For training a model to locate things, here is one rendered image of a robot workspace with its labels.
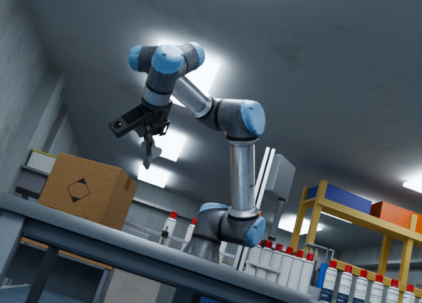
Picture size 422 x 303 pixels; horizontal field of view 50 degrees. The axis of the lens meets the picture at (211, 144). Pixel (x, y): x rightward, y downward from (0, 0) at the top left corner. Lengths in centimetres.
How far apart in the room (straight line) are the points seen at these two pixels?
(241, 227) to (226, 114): 41
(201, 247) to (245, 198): 25
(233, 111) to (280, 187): 79
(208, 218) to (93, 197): 50
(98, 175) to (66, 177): 14
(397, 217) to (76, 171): 498
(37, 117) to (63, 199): 398
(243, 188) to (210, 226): 21
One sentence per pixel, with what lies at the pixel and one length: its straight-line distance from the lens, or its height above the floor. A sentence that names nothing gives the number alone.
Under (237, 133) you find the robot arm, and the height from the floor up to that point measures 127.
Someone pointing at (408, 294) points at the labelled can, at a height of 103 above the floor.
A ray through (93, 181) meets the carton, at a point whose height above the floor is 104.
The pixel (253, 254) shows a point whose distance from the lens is 228.
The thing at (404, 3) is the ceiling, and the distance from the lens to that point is 328.
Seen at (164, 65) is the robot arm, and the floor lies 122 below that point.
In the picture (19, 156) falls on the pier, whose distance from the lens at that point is 582.
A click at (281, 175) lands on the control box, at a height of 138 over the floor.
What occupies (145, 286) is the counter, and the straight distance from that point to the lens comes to 804.
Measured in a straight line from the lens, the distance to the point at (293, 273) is 230.
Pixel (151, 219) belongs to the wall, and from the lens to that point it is 1075.
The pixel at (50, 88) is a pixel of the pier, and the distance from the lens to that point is 603.
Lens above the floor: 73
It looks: 18 degrees up
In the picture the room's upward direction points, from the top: 18 degrees clockwise
